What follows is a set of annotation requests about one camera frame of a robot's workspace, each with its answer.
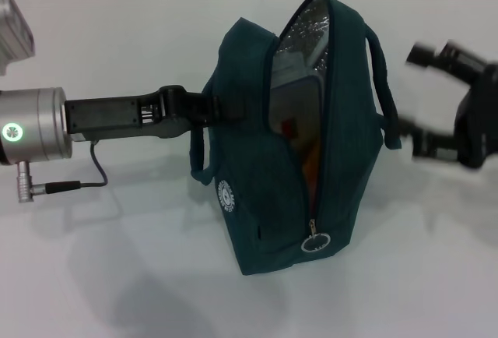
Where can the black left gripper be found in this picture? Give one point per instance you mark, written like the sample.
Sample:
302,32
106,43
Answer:
109,114

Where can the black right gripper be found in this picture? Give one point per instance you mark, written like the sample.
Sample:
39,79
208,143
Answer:
476,127

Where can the clear blue-rimmed food container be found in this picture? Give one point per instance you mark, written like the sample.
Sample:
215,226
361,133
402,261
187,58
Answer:
295,100

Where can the dark teal insulated lunch bag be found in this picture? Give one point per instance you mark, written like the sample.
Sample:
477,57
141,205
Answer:
350,159

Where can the yellow banana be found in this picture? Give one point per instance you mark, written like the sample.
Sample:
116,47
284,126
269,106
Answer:
311,166

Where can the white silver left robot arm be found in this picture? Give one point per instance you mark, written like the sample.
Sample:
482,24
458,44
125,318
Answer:
31,125

